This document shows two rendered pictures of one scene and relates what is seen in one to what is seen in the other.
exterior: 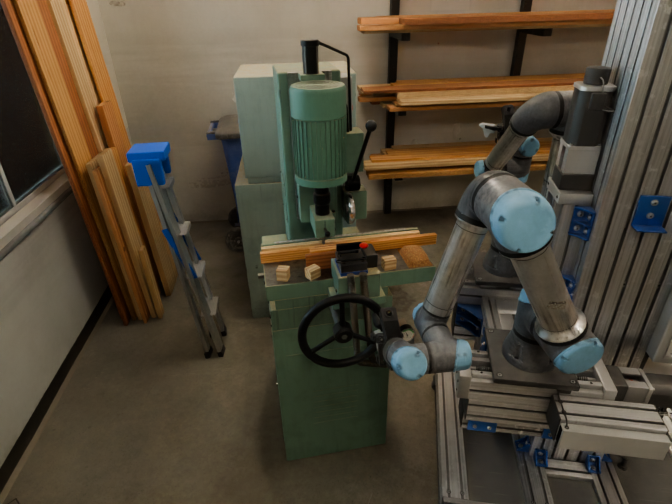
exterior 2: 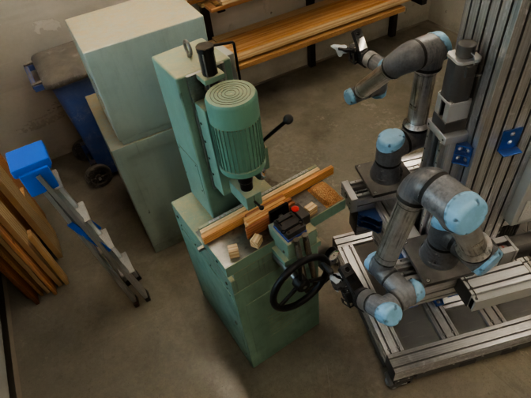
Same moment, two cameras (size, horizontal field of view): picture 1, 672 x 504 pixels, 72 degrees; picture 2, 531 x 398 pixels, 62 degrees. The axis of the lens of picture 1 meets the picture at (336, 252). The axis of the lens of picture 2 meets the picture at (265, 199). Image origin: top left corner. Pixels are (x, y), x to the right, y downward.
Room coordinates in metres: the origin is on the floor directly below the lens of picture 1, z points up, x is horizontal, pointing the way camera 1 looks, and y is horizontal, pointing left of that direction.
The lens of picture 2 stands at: (0.25, 0.37, 2.29)
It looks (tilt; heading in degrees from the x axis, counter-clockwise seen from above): 45 degrees down; 342
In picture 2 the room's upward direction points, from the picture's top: 8 degrees counter-clockwise
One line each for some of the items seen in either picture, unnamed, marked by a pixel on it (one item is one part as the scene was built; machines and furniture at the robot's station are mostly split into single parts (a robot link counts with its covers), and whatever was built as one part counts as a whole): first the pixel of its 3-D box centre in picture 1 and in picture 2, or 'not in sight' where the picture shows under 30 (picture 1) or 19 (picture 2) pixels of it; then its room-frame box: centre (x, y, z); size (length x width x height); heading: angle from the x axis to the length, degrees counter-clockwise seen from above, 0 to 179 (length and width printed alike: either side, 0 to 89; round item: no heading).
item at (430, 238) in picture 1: (350, 247); (271, 202); (1.50, -0.05, 0.92); 0.67 x 0.02 x 0.04; 100
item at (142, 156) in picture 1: (184, 257); (89, 235); (2.05, 0.78, 0.58); 0.27 x 0.25 x 1.16; 98
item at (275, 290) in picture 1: (349, 275); (280, 228); (1.39, -0.05, 0.87); 0.61 x 0.30 x 0.06; 100
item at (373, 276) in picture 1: (355, 277); (292, 234); (1.31, -0.06, 0.92); 0.15 x 0.13 x 0.09; 100
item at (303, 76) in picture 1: (310, 67); (208, 68); (1.62, 0.07, 1.54); 0.08 x 0.08 x 0.17; 10
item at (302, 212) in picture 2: (356, 258); (293, 221); (1.31, -0.07, 0.99); 0.13 x 0.11 x 0.06; 100
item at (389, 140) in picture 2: not in sight; (390, 146); (1.51, -0.65, 0.98); 0.13 x 0.12 x 0.14; 94
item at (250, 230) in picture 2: (339, 258); (270, 219); (1.40, -0.01, 0.93); 0.24 x 0.01 x 0.06; 100
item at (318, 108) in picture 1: (319, 134); (236, 131); (1.48, 0.04, 1.35); 0.18 x 0.18 x 0.31
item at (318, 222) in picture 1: (322, 222); (246, 193); (1.50, 0.05, 1.03); 0.14 x 0.07 x 0.09; 10
